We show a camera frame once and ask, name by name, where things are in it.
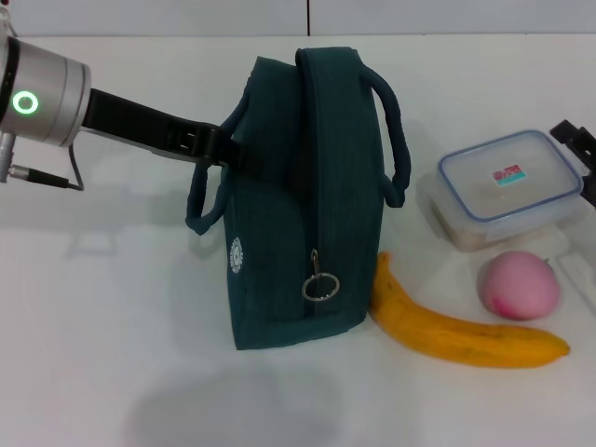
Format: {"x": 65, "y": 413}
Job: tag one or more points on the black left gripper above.
{"x": 139, "y": 125}

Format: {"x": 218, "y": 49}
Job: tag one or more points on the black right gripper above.
{"x": 591, "y": 193}

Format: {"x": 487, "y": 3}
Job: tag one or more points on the dark teal fabric bag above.
{"x": 279, "y": 209}

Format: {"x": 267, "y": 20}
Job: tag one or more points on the clear blue-rimmed plastic container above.
{"x": 503, "y": 186}

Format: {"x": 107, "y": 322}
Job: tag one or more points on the yellow banana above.
{"x": 442, "y": 335}

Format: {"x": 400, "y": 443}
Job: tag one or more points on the pink peach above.
{"x": 517, "y": 288}

